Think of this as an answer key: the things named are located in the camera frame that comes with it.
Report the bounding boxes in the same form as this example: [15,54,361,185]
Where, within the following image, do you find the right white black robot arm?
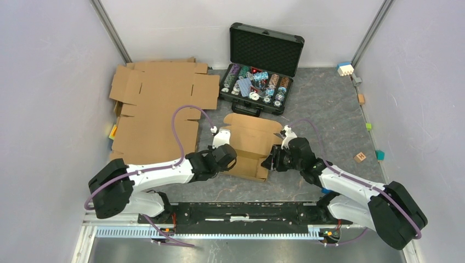
[261,138,428,250]

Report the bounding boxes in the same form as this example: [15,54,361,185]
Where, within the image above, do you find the stack of cardboard blanks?
[109,59,220,165]

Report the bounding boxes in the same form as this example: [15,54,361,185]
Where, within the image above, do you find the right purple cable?
[287,118,423,248]

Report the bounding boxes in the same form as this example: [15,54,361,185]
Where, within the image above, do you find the blue block near base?
[321,188,333,195]

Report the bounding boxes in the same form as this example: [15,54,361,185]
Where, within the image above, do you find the grey small block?
[351,76,362,87]

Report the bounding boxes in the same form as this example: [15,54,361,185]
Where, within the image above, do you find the blue white toy block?
[336,62,354,76]

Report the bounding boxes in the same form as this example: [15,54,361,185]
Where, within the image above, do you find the wooden letter H block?
[354,152,366,163]

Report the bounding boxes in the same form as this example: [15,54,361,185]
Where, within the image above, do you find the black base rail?
[149,202,340,234]

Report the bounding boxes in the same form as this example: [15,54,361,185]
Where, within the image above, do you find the teal small block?
[375,150,385,162]

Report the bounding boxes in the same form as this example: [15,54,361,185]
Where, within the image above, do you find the yellow orange block at left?
[109,124,117,140]

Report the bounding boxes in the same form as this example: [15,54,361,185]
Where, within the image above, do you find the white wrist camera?
[210,126,231,148]
[280,125,297,149]

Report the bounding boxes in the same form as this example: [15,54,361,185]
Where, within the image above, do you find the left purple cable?
[84,105,217,248]

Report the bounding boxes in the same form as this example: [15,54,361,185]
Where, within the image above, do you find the purple cable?
[84,105,217,248]
[287,118,423,248]

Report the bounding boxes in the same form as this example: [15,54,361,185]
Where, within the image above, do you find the brown cardboard box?
[223,113,283,182]

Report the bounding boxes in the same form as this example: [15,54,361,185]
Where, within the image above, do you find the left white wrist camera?
[210,126,231,148]

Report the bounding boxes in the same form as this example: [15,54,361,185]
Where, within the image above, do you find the orange small block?
[358,94,365,106]

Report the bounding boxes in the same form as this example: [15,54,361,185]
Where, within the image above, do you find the black poker chip case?
[219,22,305,117]

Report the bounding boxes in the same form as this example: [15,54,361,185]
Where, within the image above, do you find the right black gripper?
[260,145,303,173]

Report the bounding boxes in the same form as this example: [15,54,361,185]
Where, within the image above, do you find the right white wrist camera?
[280,125,297,149]

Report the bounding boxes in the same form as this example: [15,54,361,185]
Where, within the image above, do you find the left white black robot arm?
[85,144,237,223]

